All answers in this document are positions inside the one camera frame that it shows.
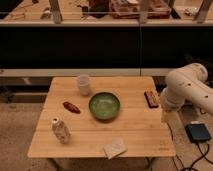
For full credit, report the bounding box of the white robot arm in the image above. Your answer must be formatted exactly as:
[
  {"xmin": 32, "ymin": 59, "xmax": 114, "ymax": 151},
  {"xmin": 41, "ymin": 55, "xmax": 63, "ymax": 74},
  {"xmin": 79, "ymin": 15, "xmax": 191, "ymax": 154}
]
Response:
[{"xmin": 160, "ymin": 63, "xmax": 213, "ymax": 117}]

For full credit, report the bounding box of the white patterned bottle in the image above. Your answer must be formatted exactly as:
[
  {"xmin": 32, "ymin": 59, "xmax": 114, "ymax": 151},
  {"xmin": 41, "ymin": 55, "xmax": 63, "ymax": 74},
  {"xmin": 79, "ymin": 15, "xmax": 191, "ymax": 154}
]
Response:
[{"xmin": 52, "ymin": 117, "xmax": 70, "ymax": 144}]

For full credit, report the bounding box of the dark rectangular chocolate bar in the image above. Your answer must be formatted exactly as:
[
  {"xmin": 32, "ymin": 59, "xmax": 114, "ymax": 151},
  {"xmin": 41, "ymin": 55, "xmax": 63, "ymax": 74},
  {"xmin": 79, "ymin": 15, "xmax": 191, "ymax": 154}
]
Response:
[{"xmin": 144, "ymin": 91, "xmax": 159, "ymax": 108}]

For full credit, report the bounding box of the black foot pedal box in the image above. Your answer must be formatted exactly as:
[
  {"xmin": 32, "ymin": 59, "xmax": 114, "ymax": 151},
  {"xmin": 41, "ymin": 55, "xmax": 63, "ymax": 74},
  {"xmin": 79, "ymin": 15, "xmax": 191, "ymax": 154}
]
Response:
[{"xmin": 185, "ymin": 123, "xmax": 212, "ymax": 143}]

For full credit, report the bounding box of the wooden folding table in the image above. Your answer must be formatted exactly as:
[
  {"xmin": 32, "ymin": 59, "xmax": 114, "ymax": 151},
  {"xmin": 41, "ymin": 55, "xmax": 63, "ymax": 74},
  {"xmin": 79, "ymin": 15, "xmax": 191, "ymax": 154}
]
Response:
[{"xmin": 28, "ymin": 77, "xmax": 175, "ymax": 158}]

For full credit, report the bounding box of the beige sponge block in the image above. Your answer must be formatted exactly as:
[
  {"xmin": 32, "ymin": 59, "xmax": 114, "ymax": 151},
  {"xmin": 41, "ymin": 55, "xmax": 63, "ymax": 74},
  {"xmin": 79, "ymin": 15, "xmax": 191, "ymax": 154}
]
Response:
[{"xmin": 103, "ymin": 138, "xmax": 127, "ymax": 159}]

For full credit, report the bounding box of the green ceramic bowl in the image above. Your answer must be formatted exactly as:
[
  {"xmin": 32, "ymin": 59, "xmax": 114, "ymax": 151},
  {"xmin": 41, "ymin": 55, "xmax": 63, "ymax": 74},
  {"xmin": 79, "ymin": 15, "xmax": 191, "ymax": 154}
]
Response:
[{"xmin": 88, "ymin": 92, "xmax": 120, "ymax": 120}]

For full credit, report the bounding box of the white plastic cup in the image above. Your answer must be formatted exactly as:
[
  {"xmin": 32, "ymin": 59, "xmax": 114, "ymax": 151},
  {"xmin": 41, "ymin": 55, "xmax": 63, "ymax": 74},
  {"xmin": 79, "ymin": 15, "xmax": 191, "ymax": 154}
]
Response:
[{"xmin": 77, "ymin": 75, "xmax": 91, "ymax": 96}]

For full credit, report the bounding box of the reddish brown oblong object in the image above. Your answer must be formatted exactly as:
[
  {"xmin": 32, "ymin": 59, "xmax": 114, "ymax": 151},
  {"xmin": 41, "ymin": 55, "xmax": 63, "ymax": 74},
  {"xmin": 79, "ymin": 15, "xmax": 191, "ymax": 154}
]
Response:
[{"xmin": 63, "ymin": 101, "xmax": 81, "ymax": 114}]

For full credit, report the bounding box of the black floor cable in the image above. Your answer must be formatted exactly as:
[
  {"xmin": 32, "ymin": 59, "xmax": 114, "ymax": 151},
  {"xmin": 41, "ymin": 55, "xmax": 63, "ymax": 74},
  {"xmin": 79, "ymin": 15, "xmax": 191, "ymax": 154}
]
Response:
[{"xmin": 166, "ymin": 122, "xmax": 213, "ymax": 171}]

